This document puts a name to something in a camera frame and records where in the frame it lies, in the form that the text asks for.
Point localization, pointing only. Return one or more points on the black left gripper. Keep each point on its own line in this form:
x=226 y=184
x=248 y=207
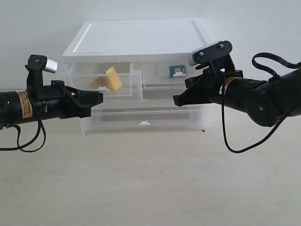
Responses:
x=59 y=101

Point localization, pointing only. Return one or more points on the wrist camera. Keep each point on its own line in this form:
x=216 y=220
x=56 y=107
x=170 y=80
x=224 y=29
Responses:
x=215 y=55
x=36 y=64

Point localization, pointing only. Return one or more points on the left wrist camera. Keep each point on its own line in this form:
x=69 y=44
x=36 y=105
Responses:
x=36 y=64

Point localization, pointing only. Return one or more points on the clear plastic container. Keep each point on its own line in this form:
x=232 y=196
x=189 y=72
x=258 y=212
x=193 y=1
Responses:
x=110 y=120
x=150 y=98

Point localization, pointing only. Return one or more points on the white pill bottle blue label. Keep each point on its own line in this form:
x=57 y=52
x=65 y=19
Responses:
x=177 y=71

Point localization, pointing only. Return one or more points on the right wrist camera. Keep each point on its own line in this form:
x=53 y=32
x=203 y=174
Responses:
x=215 y=55

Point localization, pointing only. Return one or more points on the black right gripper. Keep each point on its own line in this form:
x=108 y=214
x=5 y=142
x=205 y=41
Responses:
x=202 y=89

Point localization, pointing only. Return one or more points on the white plastic drawer cabinet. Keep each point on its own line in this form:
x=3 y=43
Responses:
x=138 y=41

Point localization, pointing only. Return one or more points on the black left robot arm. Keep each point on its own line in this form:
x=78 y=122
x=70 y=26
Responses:
x=17 y=107

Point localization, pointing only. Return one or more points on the yellow cheese wedge sponge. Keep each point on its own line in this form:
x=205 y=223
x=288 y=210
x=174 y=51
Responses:
x=111 y=82

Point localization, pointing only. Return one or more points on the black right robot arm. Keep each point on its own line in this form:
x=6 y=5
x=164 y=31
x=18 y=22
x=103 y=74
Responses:
x=264 y=101

